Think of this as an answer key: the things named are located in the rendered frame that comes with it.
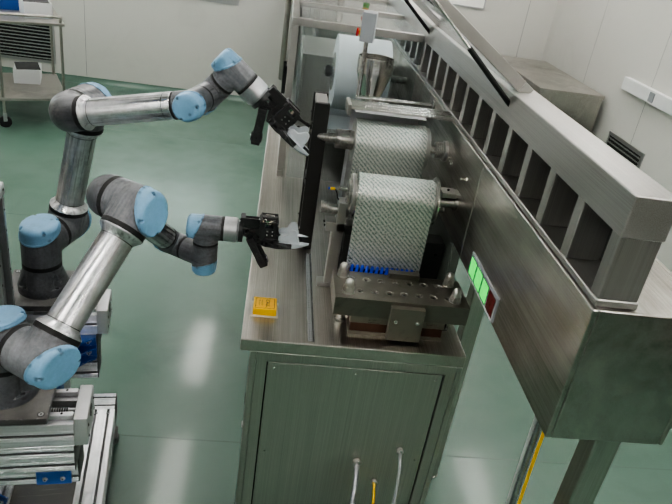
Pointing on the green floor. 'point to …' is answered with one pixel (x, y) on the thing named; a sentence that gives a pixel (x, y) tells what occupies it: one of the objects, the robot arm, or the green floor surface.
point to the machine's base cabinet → (340, 428)
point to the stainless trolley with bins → (20, 87)
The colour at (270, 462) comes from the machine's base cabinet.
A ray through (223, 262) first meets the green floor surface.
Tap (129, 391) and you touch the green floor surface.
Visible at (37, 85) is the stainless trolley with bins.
